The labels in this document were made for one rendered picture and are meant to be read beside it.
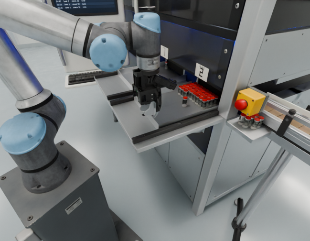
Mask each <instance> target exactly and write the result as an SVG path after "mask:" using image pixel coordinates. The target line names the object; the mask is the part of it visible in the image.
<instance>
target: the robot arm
mask: <svg viewBox="0 0 310 241"><path fill-rule="evenodd" d="M6 30H8V31H11V32H14V33H17V34H20V35H22V36H25V37H28V38H31V39H34V40H36V41H39V42H42V43H44V44H48V45H51V46H53V47H56V48H59V49H62V50H65V51H67V52H70V53H73V54H75V55H79V56H82V57H85V58H87V59H90V60H92V62H93V63H94V65H95V66H96V67H97V68H99V69H100V70H102V71H105V72H113V71H117V70H118V69H120V68H121V67H122V66H123V64H124V62H125V59H126V56H127V50H136V56H137V67H138V68H137V69H133V81H134V84H132V88H133V96H134V97H135V96H137V97H138V102H139V104H140V105H141V107H140V110H141V111H145V112H144V115H145V116H148V115H152V116H153V117H154V118H155V117H156V116H157V115H158V113H159V111H160V109H161V88H160V86H159V85H162V86H164V87H166V88H168V89H172V90H175V88H176V86H177V84H176V83H175V81H173V80H172V79H167V78H165V77H163V76H161V75H158V73H159V71H160V33H161V30H160V16H159V15H158V14H156V13H153V12H140V13H136V14H135V15H134V19H133V22H101V23H94V24H92V23H90V22H88V21H86V20H83V19H81V18H78V17H76V16H74V15H71V14H69V13H67V12H65V11H62V10H60V9H57V8H55V7H53V6H50V5H48V4H46V3H43V2H41V1H39V0H0V79H1V80H2V82H3V83H4V84H5V86H6V87H7V88H8V89H9V91H10V92H11V93H12V94H13V96H14V97H15V98H16V100H17V101H16V104H15V107H16V108H17V109H18V110H19V112H20V114H18V115H15V116H13V118H12V119H8V120H7V121H5V122H4V123H3V124H2V126H1V127H0V142H1V145H2V147H3V148H4V150H5V151H7V152H8V153H9V155H10V156H11V158H12V159H13V160H14V162H15V163H16V164H17V166H18V167H19V168H20V169H21V176H22V182H23V185H24V186H25V187H26V189H27V190H28V191H30V192H32V193H36V194H40V193H46V192H49V191H52V190H54V189H56V188H57V187H59V186H60V185H61V184H62V183H63V182H64V181H65V180H66V179H67V178H68V177H69V175H70V173H71V164H70V162H69V160H68V159H67V158H66V157H65V156H64V155H63V154H61V153H60V152H59V151H58V150H57V147H56V145H55V143H54V138H55V136H56V134H57V132H58V130H59V128H60V126H61V124H62V122H63V121H64V119H65V116H66V105H65V103H64V101H63V100H62V99H61V98H60V97H59V96H56V95H55V94H53V93H52V92H51V91H50V90H49V89H45V88H43V87H42V85H41V84H40V82H39V81H38V79H37V77H36V76H35V74H34V73H33V71H32V70H31V68H30V67H29V65H28V64H27V62H26V61H25V59H24V58H23V56H22V54H21V53H20V51H19V50H18V48H17V46H16V45H15V43H14V42H13V40H12V39H11V37H10V36H9V34H8V33H7V31H6ZM134 88H135V89H136V93H134Z"/></svg>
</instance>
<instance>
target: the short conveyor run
mask: <svg viewBox="0 0 310 241"><path fill-rule="evenodd" d="M267 94H269V96H270V97H269V99H268V101H267V104H266V106H265V108H264V110H263V111H262V112H260V113H258V114H259V116H263V117H264V120H263V122H262V125H263V126H264V127H266V128H268V129H269V130H271V131H272V133H271V134H270V135H269V136H267V137H268V138H269V139H270V140H272V141H273V142H275V143H276V144H278V145H279V146H281V147H282V148H284V149H285V150H287V151H288V152H290V153H291V154H293V155H294V156H296V157H297V158H299V159H300V160H302V161H303V162H305V163H306V164H308V165H309V166H310V105H308V106H307V107H306V109H303V108H301V107H299V106H297V105H295V104H293V103H290V102H288V101H286V100H284V99H282V98H280V97H278V96H276V95H273V94H271V93H269V92H267Z"/></svg>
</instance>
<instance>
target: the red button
mask: <svg viewBox="0 0 310 241"><path fill-rule="evenodd" d="M246 107H247V103H246V101H245V100H244V99H239V100H237V101H236V102H235V108H236V109H237V110H245V109H246Z"/></svg>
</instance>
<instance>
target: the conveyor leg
mask: <svg viewBox="0 0 310 241"><path fill-rule="evenodd" d="M293 156H294V155H293V154H291V153H290V152H288V151H287V150H285V149H284V148H282V147H281V148H280V150H279V151H278V153H277V155H276V156H275V158H274V160H273V161H272V163H271V164H270V166H269V168H268V169H267V171H266V172H265V174H264V175H263V177H262V179H261V180H260V182H259V184H258V185H257V187H256V188H255V190H254V192H253V193H252V195H251V197H250V198H249V200H248V201H247V203H246V205H245V206H244V208H243V209H242V211H241V213H240V214H239V216H238V217H237V219H236V223H237V225H238V226H240V227H243V226H244V225H245V223H246V222H247V221H248V219H249V218H250V216H251V215H252V214H253V212H254V211H255V209H256V208H257V207H258V205H259V204H260V202H261V201H262V199H263V198H264V196H265V195H266V194H267V192H268V191H269V190H270V188H271V187H272V186H273V184H274V183H275V181H276V180H277V178H278V177H279V175H280V174H281V173H282V171H283V170H284V168H285V167H286V166H287V164H288V163H289V161H290V160H291V159H292V157H293Z"/></svg>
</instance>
